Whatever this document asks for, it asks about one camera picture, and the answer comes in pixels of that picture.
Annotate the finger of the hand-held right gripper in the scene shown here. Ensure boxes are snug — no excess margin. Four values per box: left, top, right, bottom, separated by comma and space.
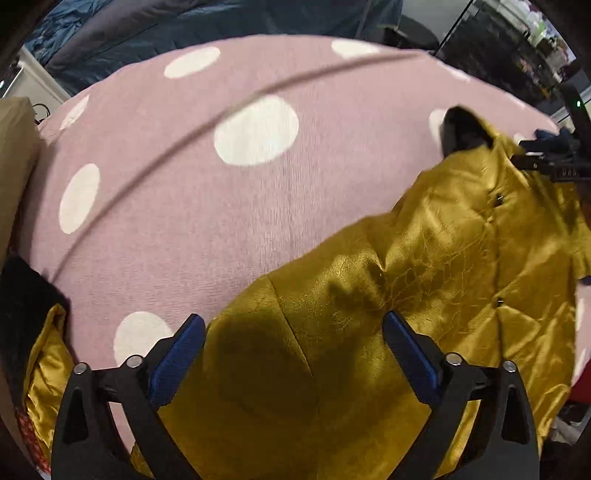
519, 128, 583, 156
510, 154, 591, 182

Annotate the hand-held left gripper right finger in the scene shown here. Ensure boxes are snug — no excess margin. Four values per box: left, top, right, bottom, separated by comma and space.
382, 311, 540, 480

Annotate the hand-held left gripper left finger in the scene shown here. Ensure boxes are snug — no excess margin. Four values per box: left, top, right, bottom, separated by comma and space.
51, 314, 205, 480

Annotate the golden satin jacket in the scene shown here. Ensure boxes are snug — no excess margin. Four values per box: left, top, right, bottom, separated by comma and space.
25, 106, 591, 480

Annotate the dark storage shelf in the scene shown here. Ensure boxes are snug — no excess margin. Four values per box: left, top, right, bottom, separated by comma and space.
442, 0, 583, 118

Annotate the pink polka dot blanket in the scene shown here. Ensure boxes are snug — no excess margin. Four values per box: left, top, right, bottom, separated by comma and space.
14, 34, 591, 462

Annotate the black cloth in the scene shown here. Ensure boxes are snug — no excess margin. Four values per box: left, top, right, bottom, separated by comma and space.
0, 255, 71, 404

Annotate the red patterned cloth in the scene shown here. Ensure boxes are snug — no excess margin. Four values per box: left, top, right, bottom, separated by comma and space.
15, 405, 52, 474

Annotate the black round stool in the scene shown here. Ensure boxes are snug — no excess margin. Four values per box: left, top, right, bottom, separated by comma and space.
382, 15, 440, 52

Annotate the brown cloth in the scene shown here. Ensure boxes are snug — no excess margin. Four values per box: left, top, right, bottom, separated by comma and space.
0, 97, 43, 261

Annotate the dark teal quilt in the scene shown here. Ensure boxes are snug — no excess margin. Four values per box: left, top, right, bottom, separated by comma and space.
25, 0, 403, 95

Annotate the white safe cabinet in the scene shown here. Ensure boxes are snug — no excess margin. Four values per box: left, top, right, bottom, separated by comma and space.
0, 46, 71, 121

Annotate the grey blanket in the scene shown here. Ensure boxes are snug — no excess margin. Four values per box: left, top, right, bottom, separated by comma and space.
45, 0, 195, 80

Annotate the thin dark cord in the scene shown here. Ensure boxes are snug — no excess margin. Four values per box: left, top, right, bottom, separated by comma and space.
58, 52, 419, 278

